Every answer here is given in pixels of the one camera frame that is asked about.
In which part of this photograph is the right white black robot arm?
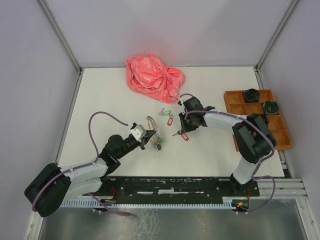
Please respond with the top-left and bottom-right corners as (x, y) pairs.
(178, 96), (277, 196)

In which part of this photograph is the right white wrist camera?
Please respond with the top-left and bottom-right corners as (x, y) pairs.
(177, 97), (185, 106)

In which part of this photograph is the white slotted cable duct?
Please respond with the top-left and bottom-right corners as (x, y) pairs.
(59, 197), (240, 208)

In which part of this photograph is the wooden compartment tray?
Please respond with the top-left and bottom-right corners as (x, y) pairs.
(223, 89), (293, 151)

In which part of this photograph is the green tag key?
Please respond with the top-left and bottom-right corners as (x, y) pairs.
(158, 108), (172, 116)

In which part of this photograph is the large metal keyring with keys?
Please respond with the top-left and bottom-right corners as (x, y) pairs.
(146, 115), (166, 151)

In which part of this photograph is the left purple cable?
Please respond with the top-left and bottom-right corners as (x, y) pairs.
(31, 111), (133, 216)

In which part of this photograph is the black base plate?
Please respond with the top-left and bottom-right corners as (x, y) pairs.
(93, 176), (260, 205)

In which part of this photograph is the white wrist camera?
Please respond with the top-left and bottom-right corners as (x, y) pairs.
(129, 123), (146, 141)
(177, 97), (185, 106)

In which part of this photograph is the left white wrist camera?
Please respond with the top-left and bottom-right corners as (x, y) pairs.
(129, 123), (146, 141)

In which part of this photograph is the crumpled pink cloth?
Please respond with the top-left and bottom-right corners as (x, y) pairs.
(125, 53), (186, 104)

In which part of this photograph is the green black coiled item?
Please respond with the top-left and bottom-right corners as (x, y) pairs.
(261, 100), (280, 116)

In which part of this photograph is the black coiled item lower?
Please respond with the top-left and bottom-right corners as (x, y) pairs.
(260, 113), (269, 126)

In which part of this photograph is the black coiled item top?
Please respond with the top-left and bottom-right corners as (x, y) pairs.
(242, 88), (260, 103)

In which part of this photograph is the red tag key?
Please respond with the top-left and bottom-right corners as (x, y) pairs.
(167, 113), (174, 126)
(172, 130), (189, 141)

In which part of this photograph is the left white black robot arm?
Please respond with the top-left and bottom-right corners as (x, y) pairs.
(24, 129), (156, 218)

